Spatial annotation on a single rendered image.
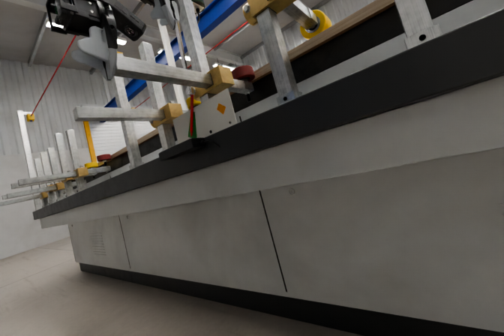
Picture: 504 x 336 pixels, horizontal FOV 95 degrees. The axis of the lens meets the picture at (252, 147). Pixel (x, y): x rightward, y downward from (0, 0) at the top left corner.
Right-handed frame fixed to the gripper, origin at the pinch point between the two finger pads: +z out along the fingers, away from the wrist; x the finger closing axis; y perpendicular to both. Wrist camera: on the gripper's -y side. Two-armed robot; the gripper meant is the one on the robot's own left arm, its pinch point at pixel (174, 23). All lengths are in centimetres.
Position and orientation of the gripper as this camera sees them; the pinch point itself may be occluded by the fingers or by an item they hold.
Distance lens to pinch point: 72.9
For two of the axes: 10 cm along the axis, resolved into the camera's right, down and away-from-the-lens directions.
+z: 2.5, 9.6, -0.7
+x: -3.0, 0.1, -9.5
